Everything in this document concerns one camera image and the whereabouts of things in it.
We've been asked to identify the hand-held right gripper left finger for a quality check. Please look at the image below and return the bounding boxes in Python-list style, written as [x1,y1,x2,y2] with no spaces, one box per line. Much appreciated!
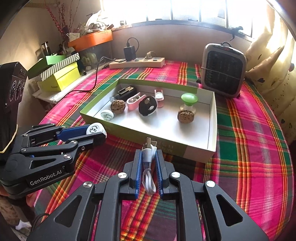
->
[26,149,142,241]

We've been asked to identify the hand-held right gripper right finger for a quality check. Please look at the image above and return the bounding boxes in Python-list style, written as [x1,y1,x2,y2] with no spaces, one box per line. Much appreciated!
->
[155,149,270,241]

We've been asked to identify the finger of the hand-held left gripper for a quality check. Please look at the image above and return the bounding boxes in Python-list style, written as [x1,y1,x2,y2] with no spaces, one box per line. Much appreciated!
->
[20,124,92,149]
[7,133,107,180]

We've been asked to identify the white round dotted cartridge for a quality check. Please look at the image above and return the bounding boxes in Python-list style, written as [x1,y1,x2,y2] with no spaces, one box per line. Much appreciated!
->
[86,123,107,137]

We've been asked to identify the white USB cable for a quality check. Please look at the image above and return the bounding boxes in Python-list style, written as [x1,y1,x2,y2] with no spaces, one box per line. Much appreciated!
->
[142,137,157,195]

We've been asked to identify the white round plug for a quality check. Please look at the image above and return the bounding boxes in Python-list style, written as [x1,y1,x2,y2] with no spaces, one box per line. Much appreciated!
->
[100,110,115,121]

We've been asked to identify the brown walnut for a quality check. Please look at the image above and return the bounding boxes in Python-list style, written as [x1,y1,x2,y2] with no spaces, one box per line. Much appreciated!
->
[177,110,194,124]
[110,100,126,115]

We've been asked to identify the green white cardboard box lid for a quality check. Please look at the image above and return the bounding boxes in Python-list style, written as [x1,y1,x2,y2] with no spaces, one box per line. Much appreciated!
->
[80,79,218,164]

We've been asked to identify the long pink clip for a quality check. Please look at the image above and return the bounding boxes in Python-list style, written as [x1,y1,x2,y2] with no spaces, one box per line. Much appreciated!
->
[126,91,147,111]

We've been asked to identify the black and silver pocket device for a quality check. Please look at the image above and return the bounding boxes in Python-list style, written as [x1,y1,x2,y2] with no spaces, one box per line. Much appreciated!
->
[109,86,136,103]

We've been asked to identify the black round disc device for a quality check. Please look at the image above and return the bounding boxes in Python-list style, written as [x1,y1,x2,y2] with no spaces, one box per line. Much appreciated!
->
[138,96,158,117]

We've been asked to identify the pink clip with white lens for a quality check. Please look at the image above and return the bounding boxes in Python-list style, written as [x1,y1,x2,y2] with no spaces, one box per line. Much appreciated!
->
[154,89,165,108]

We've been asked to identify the green and white spool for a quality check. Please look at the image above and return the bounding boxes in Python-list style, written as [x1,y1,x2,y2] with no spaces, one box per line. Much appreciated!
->
[180,93,199,114]

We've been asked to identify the yellow-green box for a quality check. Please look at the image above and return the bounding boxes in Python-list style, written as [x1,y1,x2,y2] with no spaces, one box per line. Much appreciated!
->
[37,62,81,92]

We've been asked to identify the green white striped box lid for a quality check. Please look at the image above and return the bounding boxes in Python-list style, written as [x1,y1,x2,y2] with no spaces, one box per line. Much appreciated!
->
[40,53,80,81]

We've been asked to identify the green ornament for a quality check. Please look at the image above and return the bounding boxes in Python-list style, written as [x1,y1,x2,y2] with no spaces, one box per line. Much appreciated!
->
[80,52,97,71]

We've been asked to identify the beige power strip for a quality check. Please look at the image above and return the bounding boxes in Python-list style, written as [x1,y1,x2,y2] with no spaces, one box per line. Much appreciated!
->
[109,57,165,69]

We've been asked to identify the black charger adapter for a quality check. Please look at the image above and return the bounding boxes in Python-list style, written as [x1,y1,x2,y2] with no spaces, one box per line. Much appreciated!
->
[124,46,136,62]

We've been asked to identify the orange tray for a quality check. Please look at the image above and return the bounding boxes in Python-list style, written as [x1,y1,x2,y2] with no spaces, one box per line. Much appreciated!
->
[68,29,113,52]

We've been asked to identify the red branch decoration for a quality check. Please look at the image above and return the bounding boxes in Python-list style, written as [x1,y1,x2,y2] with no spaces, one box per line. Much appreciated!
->
[45,0,77,42]

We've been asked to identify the person's patterned trousers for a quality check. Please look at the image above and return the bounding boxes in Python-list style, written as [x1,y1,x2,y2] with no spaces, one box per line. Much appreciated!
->
[0,197,30,232]

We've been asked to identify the white sock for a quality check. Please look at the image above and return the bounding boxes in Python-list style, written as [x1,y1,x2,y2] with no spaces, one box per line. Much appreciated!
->
[15,220,31,230]

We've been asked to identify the white plastic bag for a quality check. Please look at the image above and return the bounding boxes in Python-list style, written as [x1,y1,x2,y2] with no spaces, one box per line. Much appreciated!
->
[86,10,112,30]

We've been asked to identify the grey space heater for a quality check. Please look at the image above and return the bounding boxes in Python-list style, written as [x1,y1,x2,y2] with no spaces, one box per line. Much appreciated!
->
[199,43,247,99]

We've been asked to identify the cream curtain with hearts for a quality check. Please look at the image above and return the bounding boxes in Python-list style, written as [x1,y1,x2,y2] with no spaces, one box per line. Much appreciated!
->
[245,5,296,130]

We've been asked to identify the black window latch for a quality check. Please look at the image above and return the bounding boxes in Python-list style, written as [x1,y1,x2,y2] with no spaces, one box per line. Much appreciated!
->
[231,27,243,42]

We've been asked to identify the black power strip cord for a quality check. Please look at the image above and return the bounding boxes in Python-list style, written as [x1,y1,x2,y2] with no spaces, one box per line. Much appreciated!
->
[67,57,116,94]

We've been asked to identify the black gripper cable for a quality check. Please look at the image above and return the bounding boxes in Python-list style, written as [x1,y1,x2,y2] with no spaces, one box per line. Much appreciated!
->
[32,213,50,230]

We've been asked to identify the black charger cable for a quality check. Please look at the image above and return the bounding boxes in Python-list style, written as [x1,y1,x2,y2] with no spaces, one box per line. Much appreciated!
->
[127,37,140,50]

